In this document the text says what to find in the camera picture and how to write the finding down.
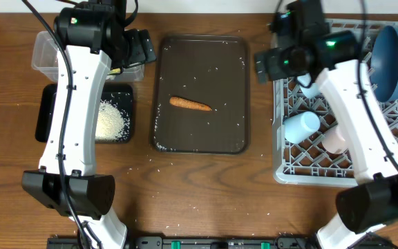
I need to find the yellow snack wrapper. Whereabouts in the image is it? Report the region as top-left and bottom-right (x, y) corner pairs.
(109, 68), (122, 75)

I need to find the light blue small bowl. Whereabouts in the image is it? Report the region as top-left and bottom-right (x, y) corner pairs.
(296, 73), (321, 98)

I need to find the orange carrot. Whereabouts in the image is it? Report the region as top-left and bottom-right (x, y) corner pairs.
(169, 97), (212, 111)

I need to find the light blue plastic cup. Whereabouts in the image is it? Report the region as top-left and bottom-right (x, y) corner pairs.
(283, 111), (321, 144)

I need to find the pink plastic cup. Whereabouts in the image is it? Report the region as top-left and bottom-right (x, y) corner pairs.
(322, 125), (348, 154)

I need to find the dark blue bowl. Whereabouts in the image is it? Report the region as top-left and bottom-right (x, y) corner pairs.
(370, 26), (398, 102)

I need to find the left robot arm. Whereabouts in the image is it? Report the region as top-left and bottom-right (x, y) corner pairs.
(21, 0), (156, 248)

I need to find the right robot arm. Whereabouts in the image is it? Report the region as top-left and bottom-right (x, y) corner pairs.
(254, 0), (398, 248)

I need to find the black waste tray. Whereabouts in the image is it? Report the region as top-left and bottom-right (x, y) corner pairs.
(35, 84), (134, 144)

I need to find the grey dishwasher rack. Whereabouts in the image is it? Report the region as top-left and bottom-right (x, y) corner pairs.
(271, 17), (398, 190)

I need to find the dark brown serving tray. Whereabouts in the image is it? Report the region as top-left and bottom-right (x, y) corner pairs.
(150, 35), (250, 155)

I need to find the pile of white rice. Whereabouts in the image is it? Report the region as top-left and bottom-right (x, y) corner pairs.
(95, 100), (131, 142)

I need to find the clear plastic container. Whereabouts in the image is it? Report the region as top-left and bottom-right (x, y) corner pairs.
(31, 31), (144, 83)

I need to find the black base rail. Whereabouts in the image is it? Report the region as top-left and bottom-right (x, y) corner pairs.
(46, 234), (393, 249)

